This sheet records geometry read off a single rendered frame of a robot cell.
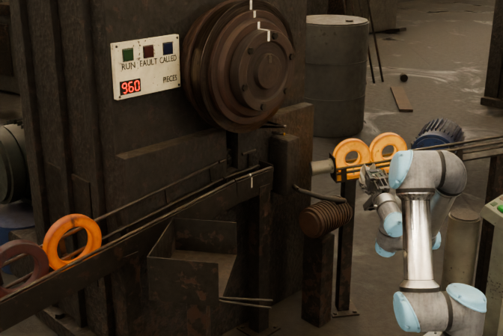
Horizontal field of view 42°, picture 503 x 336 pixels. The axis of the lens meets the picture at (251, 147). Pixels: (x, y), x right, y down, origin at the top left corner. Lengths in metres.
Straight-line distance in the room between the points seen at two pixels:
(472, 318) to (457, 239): 0.67
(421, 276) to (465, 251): 0.71
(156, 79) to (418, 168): 0.90
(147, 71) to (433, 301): 1.14
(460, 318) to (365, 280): 1.20
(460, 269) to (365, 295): 0.53
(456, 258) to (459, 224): 0.14
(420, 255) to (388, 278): 1.23
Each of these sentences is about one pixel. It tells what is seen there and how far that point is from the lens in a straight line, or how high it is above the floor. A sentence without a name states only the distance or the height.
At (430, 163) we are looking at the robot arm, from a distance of 2.03.
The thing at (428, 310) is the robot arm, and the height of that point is 0.54.
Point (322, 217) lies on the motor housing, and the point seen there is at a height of 0.51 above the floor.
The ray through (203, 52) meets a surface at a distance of 2.16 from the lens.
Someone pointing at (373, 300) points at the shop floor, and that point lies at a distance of 3.07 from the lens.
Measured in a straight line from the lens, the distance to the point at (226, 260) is 2.07.
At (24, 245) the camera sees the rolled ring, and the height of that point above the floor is 0.74.
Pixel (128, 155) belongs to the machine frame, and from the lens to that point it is 2.20.
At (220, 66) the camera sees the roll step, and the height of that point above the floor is 1.15.
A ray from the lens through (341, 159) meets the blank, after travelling 2.65.
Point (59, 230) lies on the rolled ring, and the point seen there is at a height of 0.74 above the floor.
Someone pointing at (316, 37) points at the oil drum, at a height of 0.78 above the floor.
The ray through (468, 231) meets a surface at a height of 0.47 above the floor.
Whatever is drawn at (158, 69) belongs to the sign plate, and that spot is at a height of 1.13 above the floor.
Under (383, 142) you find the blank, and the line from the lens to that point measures 2.68.
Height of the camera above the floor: 1.60
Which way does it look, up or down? 19 degrees down
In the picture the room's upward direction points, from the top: straight up
